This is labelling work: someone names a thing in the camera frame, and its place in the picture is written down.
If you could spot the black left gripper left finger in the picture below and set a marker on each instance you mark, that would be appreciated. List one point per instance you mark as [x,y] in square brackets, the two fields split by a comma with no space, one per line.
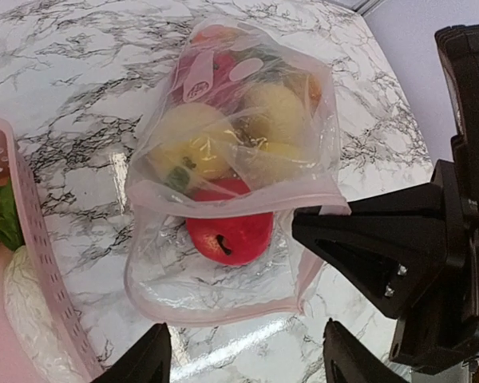
[147,361]

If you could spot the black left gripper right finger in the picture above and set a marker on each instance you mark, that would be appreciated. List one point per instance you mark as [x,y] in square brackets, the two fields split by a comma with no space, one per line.
[347,360]

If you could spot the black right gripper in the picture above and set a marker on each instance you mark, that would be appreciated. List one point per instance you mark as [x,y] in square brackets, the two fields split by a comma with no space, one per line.
[392,246]

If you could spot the pale green fake cabbage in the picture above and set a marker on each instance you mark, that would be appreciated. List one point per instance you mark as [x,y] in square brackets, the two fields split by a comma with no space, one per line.
[33,324]

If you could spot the red fake tomato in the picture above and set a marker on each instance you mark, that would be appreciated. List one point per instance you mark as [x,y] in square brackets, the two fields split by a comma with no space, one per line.
[235,241]

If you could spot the clear zip top bag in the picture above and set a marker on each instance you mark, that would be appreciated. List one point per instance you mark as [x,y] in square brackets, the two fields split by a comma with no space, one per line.
[166,277]

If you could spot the orange fake tangerine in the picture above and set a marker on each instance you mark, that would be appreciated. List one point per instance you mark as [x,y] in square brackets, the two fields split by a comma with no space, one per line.
[314,91]

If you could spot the yellow fake peach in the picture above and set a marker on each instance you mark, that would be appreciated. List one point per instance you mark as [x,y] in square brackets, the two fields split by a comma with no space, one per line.
[277,114]

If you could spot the yellow fake bell pepper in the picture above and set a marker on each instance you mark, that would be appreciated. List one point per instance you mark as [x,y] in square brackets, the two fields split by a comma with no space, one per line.
[194,137]

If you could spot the red fake apple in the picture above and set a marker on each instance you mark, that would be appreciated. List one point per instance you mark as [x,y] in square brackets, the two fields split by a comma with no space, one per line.
[212,78]

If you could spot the pink perforated plastic basket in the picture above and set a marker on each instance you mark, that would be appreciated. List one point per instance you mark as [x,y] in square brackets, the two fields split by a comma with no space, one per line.
[67,325]

